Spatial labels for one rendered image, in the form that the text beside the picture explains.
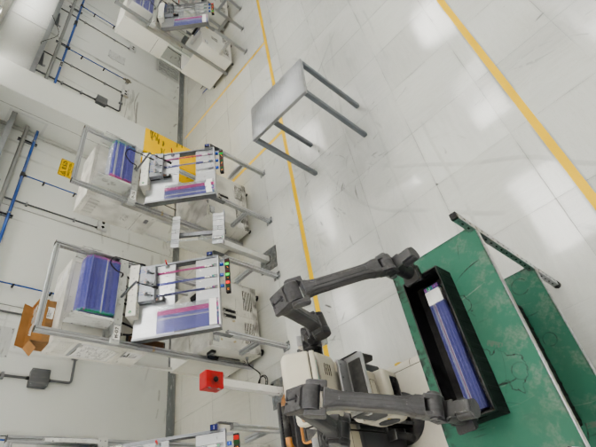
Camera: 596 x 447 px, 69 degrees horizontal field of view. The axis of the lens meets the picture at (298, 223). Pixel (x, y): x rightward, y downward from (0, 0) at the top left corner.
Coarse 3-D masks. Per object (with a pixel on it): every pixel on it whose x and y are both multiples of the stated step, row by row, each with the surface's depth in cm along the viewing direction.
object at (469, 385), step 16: (432, 288) 183; (432, 304) 180; (448, 304) 178; (448, 320) 173; (448, 336) 170; (448, 352) 168; (464, 352) 163; (464, 368) 161; (464, 384) 159; (480, 384) 157; (480, 400) 153
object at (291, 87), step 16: (304, 64) 384; (288, 80) 384; (304, 80) 367; (320, 80) 398; (272, 96) 396; (288, 96) 374; (256, 112) 409; (272, 112) 386; (336, 112) 380; (256, 128) 398; (288, 128) 446; (352, 128) 395; (288, 160) 420
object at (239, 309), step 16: (192, 288) 423; (224, 288) 415; (240, 288) 429; (224, 304) 403; (240, 304) 417; (224, 320) 393; (240, 320) 406; (256, 320) 420; (192, 336) 391; (208, 336) 371; (192, 352) 382; (224, 352) 383; (256, 352) 397; (176, 368) 394; (192, 368) 400; (208, 368) 405; (224, 368) 411
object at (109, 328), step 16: (80, 256) 363; (112, 256) 370; (48, 272) 328; (48, 288) 321; (64, 320) 322; (80, 320) 326; (96, 320) 329; (112, 320) 333; (112, 336) 330; (224, 336) 348; (240, 352) 381
